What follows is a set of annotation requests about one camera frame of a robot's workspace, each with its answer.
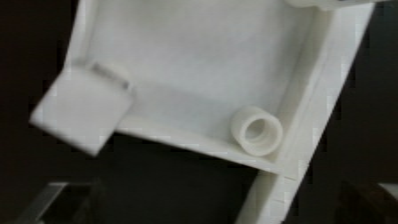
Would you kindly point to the white front fence bar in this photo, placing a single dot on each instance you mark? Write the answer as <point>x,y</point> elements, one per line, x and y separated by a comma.
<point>271,197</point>

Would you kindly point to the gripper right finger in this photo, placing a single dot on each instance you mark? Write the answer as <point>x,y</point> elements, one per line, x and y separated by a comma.
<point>367,204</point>

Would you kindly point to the white table leg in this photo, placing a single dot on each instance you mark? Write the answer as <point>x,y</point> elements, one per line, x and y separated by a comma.
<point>322,4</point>
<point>84,105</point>

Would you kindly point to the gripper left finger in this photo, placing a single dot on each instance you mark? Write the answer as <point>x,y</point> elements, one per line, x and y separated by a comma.
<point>66,204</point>

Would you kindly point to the white square tabletop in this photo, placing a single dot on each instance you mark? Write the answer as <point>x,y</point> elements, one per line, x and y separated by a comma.
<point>237,63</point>

